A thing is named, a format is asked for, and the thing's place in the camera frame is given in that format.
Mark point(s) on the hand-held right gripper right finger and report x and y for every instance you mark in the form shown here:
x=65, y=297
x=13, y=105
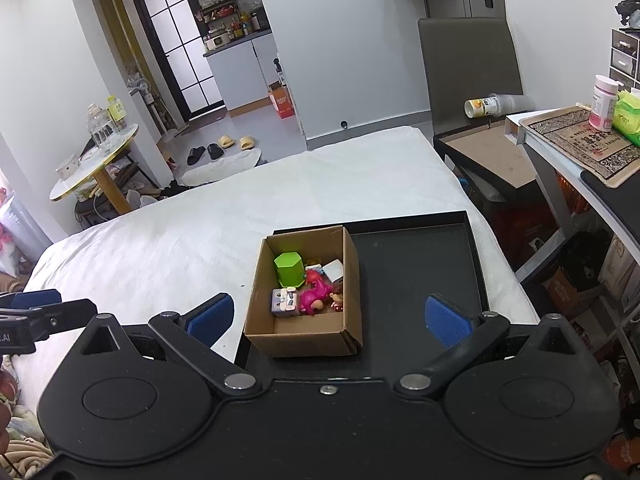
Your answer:
x=446, y=322

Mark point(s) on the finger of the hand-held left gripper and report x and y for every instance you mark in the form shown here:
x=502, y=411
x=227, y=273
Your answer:
x=35, y=298
x=65, y=316

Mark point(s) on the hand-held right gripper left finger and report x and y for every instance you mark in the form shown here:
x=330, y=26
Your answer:
x=210, y=321

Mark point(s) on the black tray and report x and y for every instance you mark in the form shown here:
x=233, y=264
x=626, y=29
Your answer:
x=415, y=280

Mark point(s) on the blue bunny cube toy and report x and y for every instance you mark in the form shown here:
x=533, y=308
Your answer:
x=284, y=302

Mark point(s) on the green hexagonal box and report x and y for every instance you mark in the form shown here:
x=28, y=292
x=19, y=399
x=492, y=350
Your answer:
x=290, y=270

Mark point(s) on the pink bear toy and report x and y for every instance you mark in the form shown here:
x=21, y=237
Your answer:
x=315, y=295

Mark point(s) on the girl doll figurine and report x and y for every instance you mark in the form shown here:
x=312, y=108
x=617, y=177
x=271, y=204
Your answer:
x=336, y=300

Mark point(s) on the small figurine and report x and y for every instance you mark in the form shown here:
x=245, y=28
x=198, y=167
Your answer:
x=334, y=271

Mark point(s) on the beige blanket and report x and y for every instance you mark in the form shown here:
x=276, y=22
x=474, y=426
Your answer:
x=25, y=440

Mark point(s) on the brown printed cardboard box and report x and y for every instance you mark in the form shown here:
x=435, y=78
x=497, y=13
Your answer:
x=570, y=295

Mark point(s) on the round table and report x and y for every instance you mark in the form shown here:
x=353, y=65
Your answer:
x=95, y=165

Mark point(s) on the black bag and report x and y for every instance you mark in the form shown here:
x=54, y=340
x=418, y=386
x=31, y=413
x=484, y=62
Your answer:
x=585, y=257

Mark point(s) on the white floor mat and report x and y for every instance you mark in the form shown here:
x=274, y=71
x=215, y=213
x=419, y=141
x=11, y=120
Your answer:
x=220, y=167

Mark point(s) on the black slipper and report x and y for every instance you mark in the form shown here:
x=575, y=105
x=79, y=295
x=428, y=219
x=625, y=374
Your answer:
x=196, y=155
x=215, y=151

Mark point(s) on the orange storage basket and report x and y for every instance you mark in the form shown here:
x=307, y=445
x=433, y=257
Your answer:
x=570, y=195

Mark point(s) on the beige slipper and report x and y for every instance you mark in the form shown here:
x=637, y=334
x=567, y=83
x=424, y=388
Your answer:
x=247, y=143
x=226, y=141

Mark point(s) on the glass jar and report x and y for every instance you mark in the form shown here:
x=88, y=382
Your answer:
x=101, y=127

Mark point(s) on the white desk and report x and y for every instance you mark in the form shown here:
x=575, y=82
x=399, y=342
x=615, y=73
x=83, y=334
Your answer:
x=560, y=160

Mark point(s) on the black mouse pad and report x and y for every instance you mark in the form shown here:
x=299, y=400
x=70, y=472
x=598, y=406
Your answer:
x=620, y=195

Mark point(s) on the yellow snack canister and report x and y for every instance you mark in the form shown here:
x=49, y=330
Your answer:
x=480, y=107

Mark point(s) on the printed desk mat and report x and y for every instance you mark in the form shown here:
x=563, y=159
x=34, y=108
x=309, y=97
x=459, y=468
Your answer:
x=575, y=135

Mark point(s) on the orange cardboard box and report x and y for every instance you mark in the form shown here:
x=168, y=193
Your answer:
x=281, y=102

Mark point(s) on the stack of clear cups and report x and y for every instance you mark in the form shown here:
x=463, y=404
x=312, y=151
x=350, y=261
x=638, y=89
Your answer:
x=515, y=102

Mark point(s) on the white kitchen cabinet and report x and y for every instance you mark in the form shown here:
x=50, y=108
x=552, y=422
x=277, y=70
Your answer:
x=240, y=70

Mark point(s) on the grey chair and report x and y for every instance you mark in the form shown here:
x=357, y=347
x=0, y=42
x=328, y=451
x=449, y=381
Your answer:
x=470, y=60

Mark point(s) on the pink and white pill bottle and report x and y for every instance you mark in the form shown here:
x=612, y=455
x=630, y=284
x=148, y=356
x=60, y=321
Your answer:
x=602, y=105

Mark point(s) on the green tissue pack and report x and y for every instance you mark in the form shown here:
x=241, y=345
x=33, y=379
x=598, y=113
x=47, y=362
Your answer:
x=627, y=120

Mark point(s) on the black framed glass door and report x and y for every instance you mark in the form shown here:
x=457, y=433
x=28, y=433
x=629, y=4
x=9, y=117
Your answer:
x=175, y=40

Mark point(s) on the grey drawer organizer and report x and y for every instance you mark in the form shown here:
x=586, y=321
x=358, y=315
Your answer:
x=625, y=60

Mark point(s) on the dark figurine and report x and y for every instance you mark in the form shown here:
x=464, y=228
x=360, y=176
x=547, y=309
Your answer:
x=629, y=10

